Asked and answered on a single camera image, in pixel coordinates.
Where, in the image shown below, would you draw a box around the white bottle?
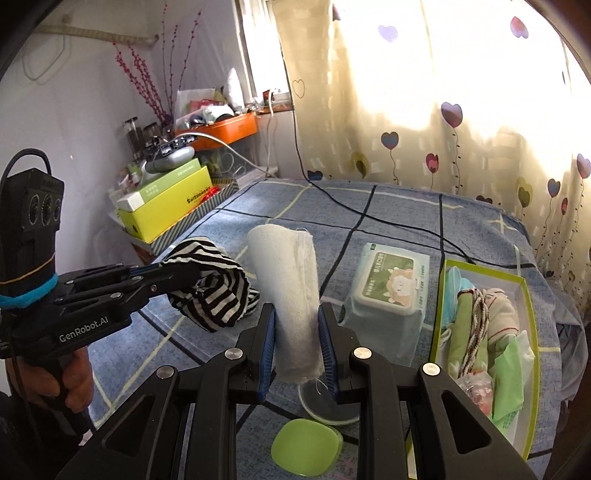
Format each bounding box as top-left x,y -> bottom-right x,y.
224,68 -> 246,114

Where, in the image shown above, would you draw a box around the wet wipes pack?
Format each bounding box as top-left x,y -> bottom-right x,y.
342,242 -> 431,368

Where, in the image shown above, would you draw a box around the white cloth bundle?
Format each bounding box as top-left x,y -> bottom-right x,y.
484,287 -> 522,343

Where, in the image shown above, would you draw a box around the beige wall rod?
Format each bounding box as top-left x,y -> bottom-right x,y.
37,23 -> 160,49

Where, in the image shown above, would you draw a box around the grey case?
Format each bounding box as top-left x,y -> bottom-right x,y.
144,147 -> 197,174

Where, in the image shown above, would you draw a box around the blue face masks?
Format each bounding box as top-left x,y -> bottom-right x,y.
444,267 -> 472,329

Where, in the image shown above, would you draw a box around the black white striped cloth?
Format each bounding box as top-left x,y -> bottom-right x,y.
161,237 -> 262,334

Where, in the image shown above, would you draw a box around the green plastic lid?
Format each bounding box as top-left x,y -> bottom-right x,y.
271,418 -> 344,478

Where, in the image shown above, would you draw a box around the yellow green box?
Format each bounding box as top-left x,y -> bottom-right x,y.
115,166 -> 214,243

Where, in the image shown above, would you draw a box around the blue checked bed sheet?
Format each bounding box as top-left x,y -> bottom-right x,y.
88,179 -> 565,480

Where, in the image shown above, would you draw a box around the white towel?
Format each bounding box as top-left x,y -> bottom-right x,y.
246,224 -> 327,385

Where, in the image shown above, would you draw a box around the white cable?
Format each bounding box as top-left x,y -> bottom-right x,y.
173,131 -> 279,179

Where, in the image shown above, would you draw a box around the orange tray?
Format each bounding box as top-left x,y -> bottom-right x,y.
187,112 -> 258,152

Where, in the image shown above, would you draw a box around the window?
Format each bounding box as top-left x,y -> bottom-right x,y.
233,0 -> 296,112

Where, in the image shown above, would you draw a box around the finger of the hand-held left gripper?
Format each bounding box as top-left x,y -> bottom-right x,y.
53,277 -> 197,320
60,262 -> 199,292

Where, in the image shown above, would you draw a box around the white box with green rim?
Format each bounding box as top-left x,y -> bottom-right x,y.
429,258 -> 541,462

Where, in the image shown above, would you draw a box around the pale green cloth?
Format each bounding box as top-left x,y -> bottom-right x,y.
449,294 -> 488,378

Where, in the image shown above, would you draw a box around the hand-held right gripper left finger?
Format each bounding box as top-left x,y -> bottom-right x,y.
55,302 -> 278,480

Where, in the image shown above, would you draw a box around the light green cloth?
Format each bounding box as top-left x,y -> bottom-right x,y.
491,344 -> 536,433

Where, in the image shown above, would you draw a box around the red flower branches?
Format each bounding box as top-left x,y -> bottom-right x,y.
113,9 -> 202,125

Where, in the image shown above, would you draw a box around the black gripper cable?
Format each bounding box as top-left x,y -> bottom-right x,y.
0,148 -> 54,185

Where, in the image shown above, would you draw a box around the clear round plastic container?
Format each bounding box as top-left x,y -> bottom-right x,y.
298,377 -> 361,426

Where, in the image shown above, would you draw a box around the heart print curtain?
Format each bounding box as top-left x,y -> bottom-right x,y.
272,0 -> 591,301

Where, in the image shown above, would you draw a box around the pink wrapper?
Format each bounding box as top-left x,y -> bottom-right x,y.
461,373 -> 496,414

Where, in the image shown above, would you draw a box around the clear plastic storage box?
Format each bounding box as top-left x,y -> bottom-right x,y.
203,138 -> 279,184

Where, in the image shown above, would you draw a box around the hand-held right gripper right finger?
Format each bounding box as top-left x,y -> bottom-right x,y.
318,302 -> 539,480

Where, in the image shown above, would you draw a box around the person's left hand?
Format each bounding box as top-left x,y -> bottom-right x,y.
7,346 -> 96,437

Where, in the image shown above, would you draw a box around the striped patterned tray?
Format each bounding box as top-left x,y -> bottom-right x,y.
111,182 -> 241,255

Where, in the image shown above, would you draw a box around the red white braided cord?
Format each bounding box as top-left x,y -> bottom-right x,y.
462,288 -> 491,387

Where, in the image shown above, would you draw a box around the grey blue cloth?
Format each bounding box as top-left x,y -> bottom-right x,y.
554,291 -> 589,403

